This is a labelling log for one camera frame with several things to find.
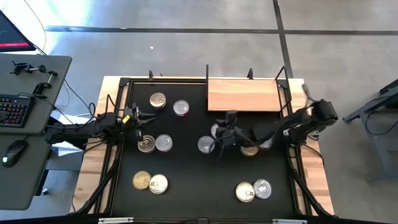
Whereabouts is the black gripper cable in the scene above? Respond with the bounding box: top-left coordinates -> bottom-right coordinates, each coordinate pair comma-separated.
214,142 -> 228,161

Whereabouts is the black computer monitor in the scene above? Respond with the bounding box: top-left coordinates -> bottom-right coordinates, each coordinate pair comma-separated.
0,10 -> 37,53

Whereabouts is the black metal rig frame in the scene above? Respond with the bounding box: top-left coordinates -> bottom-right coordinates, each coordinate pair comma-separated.
70,68 -> 336,224

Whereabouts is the wooden shelf board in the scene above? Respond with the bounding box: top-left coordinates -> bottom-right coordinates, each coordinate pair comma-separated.
207,78 -> 282,112

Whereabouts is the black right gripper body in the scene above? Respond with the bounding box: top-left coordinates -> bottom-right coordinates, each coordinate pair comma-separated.
217,124 -> 254,147

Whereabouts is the black computer mouse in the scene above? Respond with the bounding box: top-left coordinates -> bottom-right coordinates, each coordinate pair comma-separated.
2,139 -> 29,168

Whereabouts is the black table mat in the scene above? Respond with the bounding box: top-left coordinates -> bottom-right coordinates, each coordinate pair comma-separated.
111,81 -> 297,218

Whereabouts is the black desk clamp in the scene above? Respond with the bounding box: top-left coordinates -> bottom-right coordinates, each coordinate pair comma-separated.
11,60 -> 47,76
32,70 -> 59,96

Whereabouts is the black floor cable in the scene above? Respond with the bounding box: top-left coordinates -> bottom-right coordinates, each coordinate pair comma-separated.
63,79 -> 96,119

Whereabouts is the white metal bracket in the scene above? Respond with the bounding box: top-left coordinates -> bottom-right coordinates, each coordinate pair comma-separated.
98,217 -> 134,224
272,218 -> 308,224

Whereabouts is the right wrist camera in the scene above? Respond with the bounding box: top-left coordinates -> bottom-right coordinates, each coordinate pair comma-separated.
224,110 -> 239,126

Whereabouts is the red white blue label can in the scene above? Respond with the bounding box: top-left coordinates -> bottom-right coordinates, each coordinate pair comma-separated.
235,181 -> 256,203
149,91 -> 167,110
148,174 -> 169,195

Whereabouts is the black metal shelf frame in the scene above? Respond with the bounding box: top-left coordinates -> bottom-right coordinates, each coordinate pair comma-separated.
205,64 -> 286,113

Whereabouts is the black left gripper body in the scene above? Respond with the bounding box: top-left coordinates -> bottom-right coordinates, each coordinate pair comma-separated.
124,105 -> 143,131

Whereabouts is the white sheet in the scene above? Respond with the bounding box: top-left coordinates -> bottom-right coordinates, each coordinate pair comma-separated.
49,109 -> 94,157

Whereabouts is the grey desk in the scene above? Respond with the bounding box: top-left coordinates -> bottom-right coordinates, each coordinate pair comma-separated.
0,53 -> 73,212

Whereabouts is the dark metal stand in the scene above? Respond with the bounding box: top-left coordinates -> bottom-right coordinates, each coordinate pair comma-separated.
342,78 -> 398,183

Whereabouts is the backlit black keyboard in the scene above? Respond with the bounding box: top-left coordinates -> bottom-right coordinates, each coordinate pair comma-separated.
0,94 -> 36,129

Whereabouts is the green label can silver lid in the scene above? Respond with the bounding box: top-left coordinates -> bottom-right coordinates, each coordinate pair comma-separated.
197,135 -> 216,154
258,139 -> 274,151
253,178 -> 273,200

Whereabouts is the blue label can gold lid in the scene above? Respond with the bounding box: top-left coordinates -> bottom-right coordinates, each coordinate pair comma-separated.
137,134 -> 156,154
240,146 -> 259,157
132,170 -> 152,190

